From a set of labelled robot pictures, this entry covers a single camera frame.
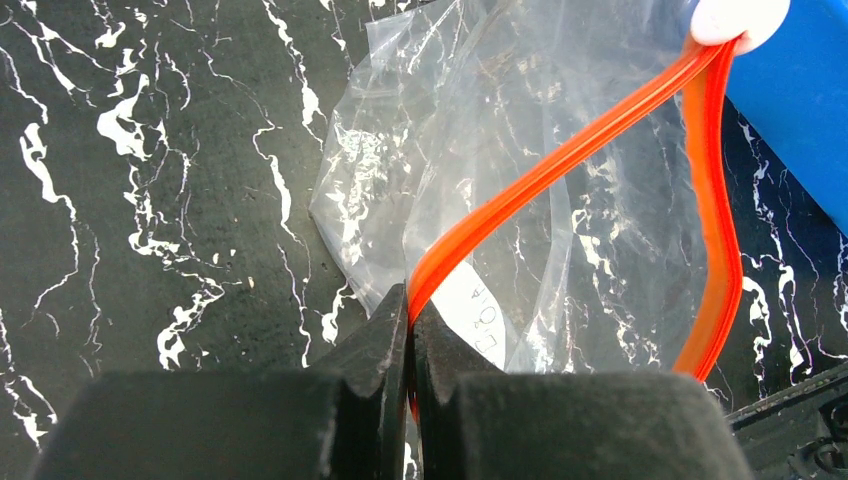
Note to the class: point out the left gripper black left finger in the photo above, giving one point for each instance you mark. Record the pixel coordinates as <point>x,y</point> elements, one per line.
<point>341,418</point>

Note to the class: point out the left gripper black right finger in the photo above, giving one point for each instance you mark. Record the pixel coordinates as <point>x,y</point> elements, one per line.
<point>477,422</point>

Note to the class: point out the clear zip bag orange zipper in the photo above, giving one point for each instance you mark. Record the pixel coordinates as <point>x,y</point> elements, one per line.
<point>548,176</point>

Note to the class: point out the blue plastic bin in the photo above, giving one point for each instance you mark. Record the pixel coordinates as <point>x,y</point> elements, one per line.
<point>789,80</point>

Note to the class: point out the aluminium front rail frame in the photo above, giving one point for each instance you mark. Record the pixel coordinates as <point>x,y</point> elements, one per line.
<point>798,433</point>

